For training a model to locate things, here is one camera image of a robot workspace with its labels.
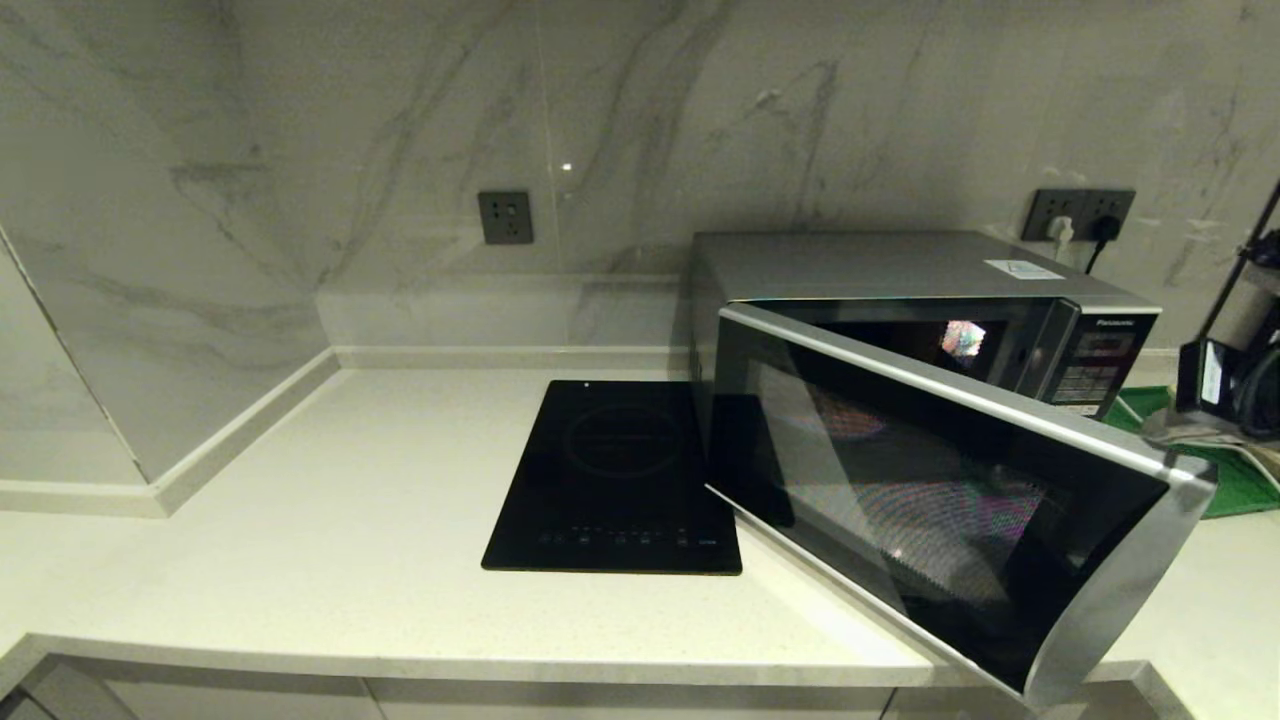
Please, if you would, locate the grey double wall socket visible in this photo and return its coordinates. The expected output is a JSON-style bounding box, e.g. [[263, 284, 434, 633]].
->
[[1021, 188, 1137, 243]]

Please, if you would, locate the dark glass microwave door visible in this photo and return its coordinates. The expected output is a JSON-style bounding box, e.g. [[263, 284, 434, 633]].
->
[[704, 303, 1219, 709]]

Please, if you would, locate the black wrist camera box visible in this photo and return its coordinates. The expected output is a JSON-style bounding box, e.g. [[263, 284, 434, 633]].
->
[[1177, 339, 1238, 417]]

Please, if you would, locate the grey single wall socket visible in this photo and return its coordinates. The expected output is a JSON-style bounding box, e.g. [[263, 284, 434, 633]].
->
[[477, 191, 534, 247]]

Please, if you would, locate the grey angled cabinet panel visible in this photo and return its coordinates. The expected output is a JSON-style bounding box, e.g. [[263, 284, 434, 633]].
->
[[20, 660, 136, 720]]

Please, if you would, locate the purple plastic plate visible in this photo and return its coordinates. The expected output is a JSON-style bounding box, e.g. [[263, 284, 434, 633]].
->
[[812, 395, 893, 443]]

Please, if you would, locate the black induction cooktop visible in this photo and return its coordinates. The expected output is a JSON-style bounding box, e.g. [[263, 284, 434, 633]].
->
[[481, 380, 744, 576]]

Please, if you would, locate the green plastic tray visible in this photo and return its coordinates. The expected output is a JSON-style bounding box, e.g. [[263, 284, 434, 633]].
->
[[1103, 386, 1280, 519]]

